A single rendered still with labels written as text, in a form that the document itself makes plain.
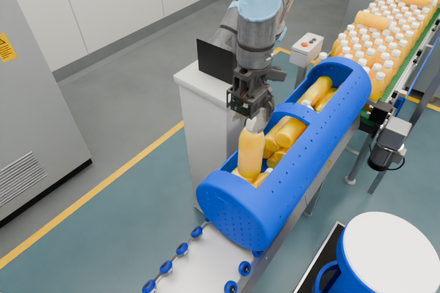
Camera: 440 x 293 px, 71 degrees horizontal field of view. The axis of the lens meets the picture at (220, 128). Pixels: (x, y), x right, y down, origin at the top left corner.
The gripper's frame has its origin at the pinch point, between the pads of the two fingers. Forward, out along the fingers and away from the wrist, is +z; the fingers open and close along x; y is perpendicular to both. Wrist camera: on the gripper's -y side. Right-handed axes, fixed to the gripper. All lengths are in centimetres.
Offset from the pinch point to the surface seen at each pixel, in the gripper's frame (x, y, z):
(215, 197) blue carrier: -4.7, 10.9, 25.7
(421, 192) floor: 67, -142, 141
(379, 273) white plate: 44, -4, 38
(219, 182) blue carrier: -4.1, 9.3, 19.2
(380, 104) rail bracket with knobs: 20, -85, 41
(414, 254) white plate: 51, -16, 38
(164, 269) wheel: -8, 32, 44
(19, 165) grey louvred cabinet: -149, 34, 100
